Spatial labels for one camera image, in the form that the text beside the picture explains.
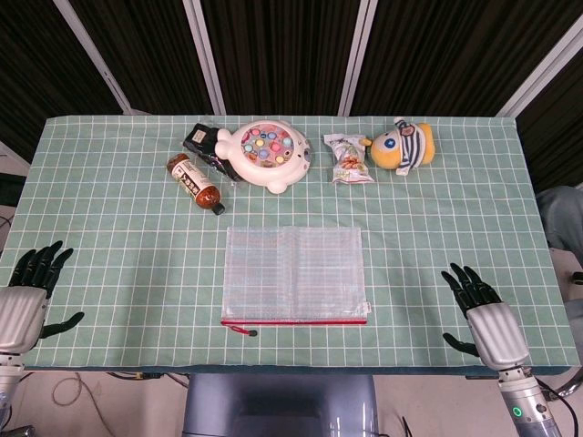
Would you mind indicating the snack packet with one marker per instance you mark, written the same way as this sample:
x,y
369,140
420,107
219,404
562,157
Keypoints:
x,y
348,159

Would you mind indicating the brown tea bottle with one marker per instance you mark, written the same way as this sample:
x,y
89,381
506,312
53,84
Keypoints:
x,y
193,182

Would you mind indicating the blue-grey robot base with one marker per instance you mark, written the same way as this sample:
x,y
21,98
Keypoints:
x,y
273,405

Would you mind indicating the chrome chair base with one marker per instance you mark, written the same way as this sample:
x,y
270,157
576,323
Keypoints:
x,y
571,387

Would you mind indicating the white partition frame post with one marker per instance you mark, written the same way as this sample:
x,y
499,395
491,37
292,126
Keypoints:
x,y
98,59
357,50
542,68
205,54

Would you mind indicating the yellow plush toy striped shirt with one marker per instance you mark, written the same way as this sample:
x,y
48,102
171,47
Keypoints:
x,y
387,150

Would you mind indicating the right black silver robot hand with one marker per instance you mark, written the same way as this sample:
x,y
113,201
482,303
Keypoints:
x,y
496,332

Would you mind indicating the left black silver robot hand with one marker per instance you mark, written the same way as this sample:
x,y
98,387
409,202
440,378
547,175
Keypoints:
x,y
20,318

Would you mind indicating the clear zip pouch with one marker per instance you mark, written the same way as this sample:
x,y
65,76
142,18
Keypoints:
x,y
291,273

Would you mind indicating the black plastic packet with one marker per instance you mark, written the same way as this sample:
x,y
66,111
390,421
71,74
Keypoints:
x,y
200,136

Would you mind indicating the person leg in jeans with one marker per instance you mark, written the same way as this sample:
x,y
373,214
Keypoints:
x,y
560,214

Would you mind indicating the white fishing game toy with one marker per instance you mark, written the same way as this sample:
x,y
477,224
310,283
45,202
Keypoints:
x,y
268,173

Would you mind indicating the green checked tablecloth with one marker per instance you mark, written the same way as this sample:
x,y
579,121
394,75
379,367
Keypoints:
x,y
136,273

